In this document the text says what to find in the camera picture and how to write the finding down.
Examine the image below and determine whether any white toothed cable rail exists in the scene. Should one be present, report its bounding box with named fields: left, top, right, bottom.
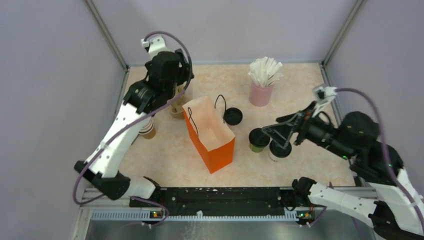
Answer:
left=91, top=209, right=299, bottom=222

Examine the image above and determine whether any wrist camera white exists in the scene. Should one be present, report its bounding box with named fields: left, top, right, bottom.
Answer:
left=312, top=85, right=338, bottom=118
left=140, top=34, right=171, bottom=59

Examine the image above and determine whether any orange paper bag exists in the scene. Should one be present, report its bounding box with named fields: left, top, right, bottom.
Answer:
left=182, top=94, right=236, bottom=174

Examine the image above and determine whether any brown pulp cup carrier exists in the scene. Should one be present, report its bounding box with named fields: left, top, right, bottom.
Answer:
left=169, top=85, right=187, bottom=120

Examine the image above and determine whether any bundle of white wrapped straws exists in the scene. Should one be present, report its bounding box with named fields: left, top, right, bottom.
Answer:
left=248, top=56, right=284, bottom=88

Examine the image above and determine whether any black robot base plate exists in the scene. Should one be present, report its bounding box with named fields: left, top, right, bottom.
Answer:
left=155, top=186, right=327, bottom=218

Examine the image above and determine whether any black cup lid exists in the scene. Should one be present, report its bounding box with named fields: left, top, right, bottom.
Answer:
left=268, top=139, right=293, bottom=159
left=223, top=107, right=243, bottom=126
left=248, top=128, right=271, bottom=149

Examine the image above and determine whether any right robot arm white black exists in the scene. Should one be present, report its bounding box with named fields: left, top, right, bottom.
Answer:
left=261, top=102, right=424, bottom=240

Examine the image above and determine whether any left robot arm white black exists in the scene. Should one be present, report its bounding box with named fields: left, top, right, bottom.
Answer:
left=74, top=49, right=194, bottom=207

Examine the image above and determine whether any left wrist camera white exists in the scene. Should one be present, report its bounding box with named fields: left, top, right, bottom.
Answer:
left=140, top=34, right=171, bottom=59

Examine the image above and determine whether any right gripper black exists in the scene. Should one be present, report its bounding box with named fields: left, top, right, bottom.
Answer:
left=260, top=100, right=353, bottom=160

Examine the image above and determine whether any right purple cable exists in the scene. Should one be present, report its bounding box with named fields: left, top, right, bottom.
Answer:
left=334, top=87, right=424, bottom=229

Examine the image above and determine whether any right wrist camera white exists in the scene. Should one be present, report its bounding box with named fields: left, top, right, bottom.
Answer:
left=312, top=85, right=338, bottom=118

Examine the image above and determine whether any green paper cup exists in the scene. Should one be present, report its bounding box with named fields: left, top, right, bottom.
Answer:
left=248, top=128, right=271, bottom=154

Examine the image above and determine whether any pink straw holder cup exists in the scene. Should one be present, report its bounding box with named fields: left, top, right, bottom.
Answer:
left=248, top=82, right=274, bottom=107

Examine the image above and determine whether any stack of paper cups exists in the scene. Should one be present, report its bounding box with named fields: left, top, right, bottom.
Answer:
left=138, top=118, right=156, bottom=140

